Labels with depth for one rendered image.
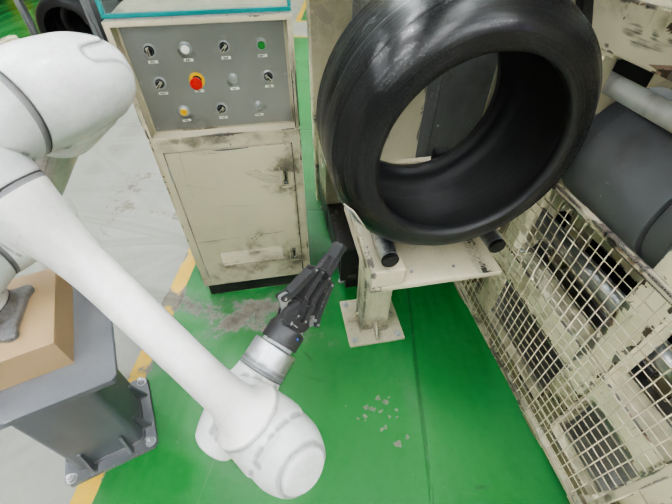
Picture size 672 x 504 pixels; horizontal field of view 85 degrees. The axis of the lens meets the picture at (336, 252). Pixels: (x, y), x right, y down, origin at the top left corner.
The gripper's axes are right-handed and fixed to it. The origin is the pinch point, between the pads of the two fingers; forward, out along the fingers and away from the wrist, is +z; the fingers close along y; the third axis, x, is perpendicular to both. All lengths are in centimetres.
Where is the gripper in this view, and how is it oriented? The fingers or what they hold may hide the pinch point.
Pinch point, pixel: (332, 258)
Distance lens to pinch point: 76.9
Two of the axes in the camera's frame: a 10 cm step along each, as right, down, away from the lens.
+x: 7.1, 2.0, -6.8
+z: 5.1, -8.1, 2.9
